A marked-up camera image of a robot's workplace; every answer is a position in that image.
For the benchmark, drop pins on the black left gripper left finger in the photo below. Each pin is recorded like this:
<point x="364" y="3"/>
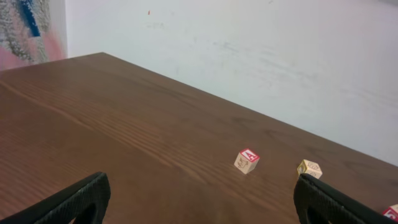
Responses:
<point x="84" y="202"/>

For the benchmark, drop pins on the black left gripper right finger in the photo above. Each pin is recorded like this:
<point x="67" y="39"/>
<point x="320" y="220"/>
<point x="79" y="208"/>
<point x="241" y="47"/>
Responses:
<point x="318" y="203"/>

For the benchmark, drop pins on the red letter A wooden block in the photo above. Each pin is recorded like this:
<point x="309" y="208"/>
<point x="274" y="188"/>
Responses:
<point x="246" y="161"/>

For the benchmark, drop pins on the yellow-edged picture wooden block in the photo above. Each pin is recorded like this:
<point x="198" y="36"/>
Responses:
<point x="309" y="167"/>

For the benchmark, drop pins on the red-edged wooden block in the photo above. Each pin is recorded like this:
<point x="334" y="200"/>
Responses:
<point x="392" y="212"/>

